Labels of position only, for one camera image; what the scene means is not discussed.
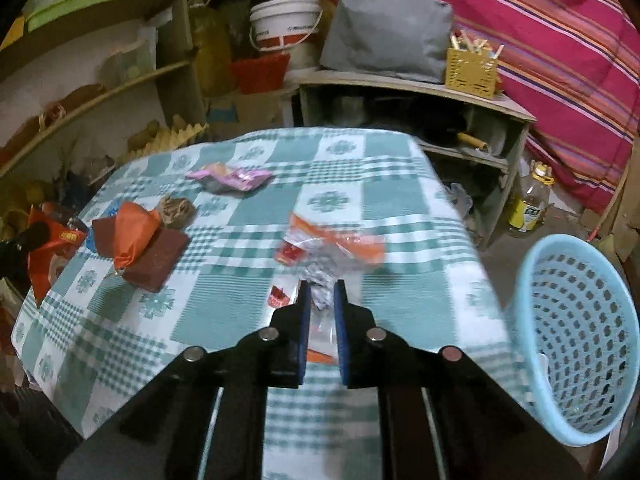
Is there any clear orange plastic wrapper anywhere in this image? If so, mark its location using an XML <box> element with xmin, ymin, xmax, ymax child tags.
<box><xmin>268</xmin><ymin>214</ymin><xmax>385</xmax><ymax>363</ymax></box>

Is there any light blue laundry basket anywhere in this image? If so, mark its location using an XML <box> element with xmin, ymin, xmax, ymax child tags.
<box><xmin>504</xmin><ymin>234</ymin><xmax>639</xmax><ymax>448</ymax></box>

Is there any dark red scouring pad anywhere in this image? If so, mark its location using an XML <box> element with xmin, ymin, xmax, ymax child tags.
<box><xmin>91</xmin><ymin>216</ymin><xmax>190</xmax><ymax>292</ymax></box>

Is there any green checkered tablecloth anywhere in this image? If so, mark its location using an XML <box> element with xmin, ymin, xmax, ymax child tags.
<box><xmin>10</xmin><ymin>127</ymin><xmax>526</xmax><ymax>480</ymax></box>

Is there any cooking oil bottle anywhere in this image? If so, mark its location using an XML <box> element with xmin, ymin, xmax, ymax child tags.
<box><xmin>508</xmin><ymin>159</ymin><xmax>554</xmax><ymax>235</ymax></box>

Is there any red gold-trimmed wrapper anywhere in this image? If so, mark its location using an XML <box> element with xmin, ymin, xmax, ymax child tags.
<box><xmin>27</xmin><ymin>202</ymin><xmax>89</xmax><ymax>307</ymax></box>

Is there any pink snack wrapper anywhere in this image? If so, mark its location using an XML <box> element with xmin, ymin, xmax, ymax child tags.
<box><xmin>186</xmin><ymin>162</ymin><xmax>273</xmax><ymax>193</ymax></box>

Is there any wooden shelf cabinet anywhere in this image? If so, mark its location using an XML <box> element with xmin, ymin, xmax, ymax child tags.
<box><xmin>292</xmin><ymin>70</ymin><xmax>536</xmax><ymax>249</ymax></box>

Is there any yellow egg carton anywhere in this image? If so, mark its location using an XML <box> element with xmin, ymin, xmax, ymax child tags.
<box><xmin>117</xmin><ymin>124</ymin><xmax>209</xmax><ymax>165</ymax></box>

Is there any cardboard box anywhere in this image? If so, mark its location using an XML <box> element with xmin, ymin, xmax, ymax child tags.
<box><xmin>205</xmin><ymin>87</ymin><xmax>298</xmax><ymax>141</ymax></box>

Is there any yellow utensil basket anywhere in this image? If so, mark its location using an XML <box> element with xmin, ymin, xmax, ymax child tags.
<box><xmin>445</xmin><ymin>29</ymin><xmax>504</xmax><ymax>99</ymax></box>

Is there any red plastic basin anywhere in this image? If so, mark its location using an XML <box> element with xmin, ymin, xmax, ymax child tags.
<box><xmin>230</xmin><ymin>53</ymin><xmax>290</xmax><ymax>94</ymax></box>

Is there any striped magenta curtain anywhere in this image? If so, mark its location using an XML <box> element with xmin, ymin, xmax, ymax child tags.
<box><xmin>442</xmin><ymin>0</ymin><xmax>639</xmax><ymax>212</ymax></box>

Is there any grey fabric bag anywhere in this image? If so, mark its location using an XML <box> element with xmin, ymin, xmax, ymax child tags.
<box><xmin>320</xmin><ymin>0</ymin><xmax>454</xmax><ymax>84</ymax></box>

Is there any white plastic bucket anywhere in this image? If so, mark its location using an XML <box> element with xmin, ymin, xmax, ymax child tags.
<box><xmin>250</xmin><ymin>0</ymin><xmax>323</xmax><ymax>52</ymax></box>

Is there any curved wooden wall shelf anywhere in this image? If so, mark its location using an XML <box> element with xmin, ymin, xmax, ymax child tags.
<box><xmin>1</xmin><ymin>0</ymin><xmax>205</xmax><ymax>182</ymax></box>

